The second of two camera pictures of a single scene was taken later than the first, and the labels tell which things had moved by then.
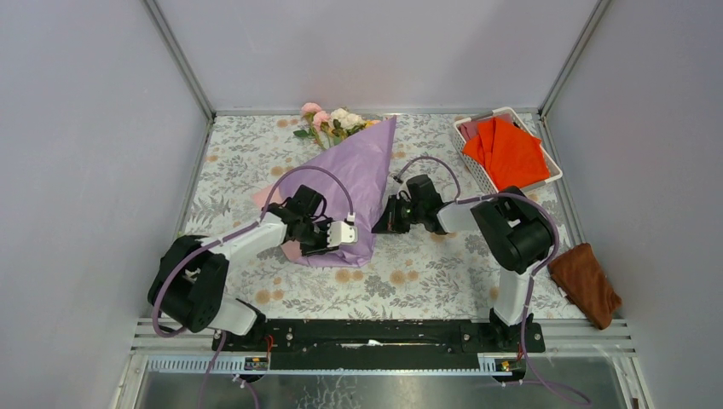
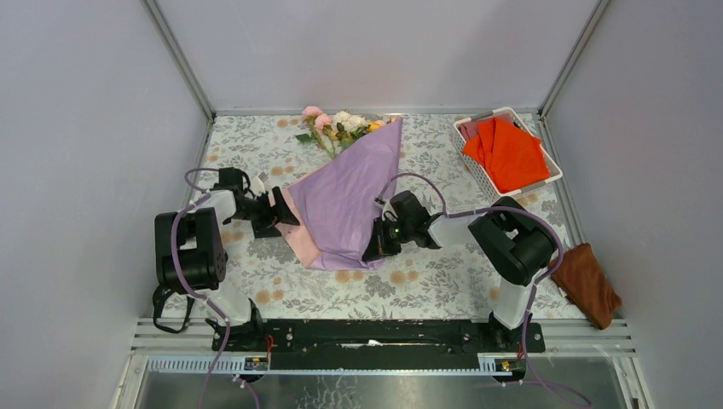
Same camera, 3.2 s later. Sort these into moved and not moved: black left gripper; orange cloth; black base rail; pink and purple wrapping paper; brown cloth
Moved: pink and purple wrapping paper; black left gripper
Not moved: brown cloth; orange cloth; black base rail
